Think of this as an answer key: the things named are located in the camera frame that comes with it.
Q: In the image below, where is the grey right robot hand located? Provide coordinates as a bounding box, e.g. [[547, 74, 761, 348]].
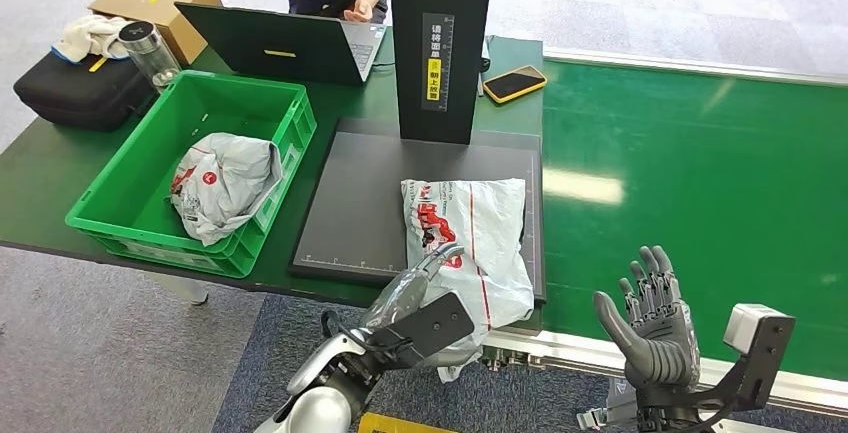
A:
[[592, 245, 702, 392]]

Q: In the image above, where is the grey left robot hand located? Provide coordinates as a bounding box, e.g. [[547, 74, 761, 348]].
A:
[[360, 242, 492, 370]]

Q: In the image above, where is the white courier bag red print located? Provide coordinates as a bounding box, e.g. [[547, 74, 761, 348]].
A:
[[400, 178, 537, 385]]

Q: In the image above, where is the green conveyor belt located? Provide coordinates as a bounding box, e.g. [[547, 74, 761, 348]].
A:
[[539, 58, 848, 384]]

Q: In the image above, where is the black scanner platform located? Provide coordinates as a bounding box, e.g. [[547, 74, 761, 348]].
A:
[[290, 117, 549, 305]]

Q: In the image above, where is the yellow floor marker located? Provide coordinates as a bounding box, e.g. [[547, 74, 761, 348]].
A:
[[357, 410, 458, 433]]

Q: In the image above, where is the crumpled grey courier bag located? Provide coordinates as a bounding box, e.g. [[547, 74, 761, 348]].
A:
[[169, 131, 285, 248]]

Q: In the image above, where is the phone with yellow case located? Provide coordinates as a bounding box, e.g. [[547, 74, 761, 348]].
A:
[[482, 64, 550, 105]]

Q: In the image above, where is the dark laptop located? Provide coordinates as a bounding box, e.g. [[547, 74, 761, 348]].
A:
[[174, 0, 388, 87]]

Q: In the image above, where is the green plastic crate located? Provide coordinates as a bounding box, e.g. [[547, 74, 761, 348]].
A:
[[64, 69, 319, 280]]

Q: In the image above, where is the glass bottle black lid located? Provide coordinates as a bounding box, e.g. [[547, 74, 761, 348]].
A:
[[117, 19, 182, 95]]

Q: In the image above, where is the green table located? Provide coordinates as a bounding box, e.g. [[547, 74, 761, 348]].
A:
[[0, 25, 546, 332]]

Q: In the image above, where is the black carrying case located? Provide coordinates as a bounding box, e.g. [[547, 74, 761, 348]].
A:
[[12, 50, 157, 132]]

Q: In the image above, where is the white towel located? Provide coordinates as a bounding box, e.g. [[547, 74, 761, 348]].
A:
[[51, 13, 134, 64]]

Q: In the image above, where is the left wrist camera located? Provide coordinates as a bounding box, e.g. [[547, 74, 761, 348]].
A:
[[366, 292, 477, 370]]

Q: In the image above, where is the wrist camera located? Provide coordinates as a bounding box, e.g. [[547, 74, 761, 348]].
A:
[[366, 292, 477, 370], [688, 304, 796, 415]]

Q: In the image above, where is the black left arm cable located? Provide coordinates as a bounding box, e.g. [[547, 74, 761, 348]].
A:
[[321, 310, 399, 355]]

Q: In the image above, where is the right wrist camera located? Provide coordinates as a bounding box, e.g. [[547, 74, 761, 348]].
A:
[[688, 304, 796, 415]]

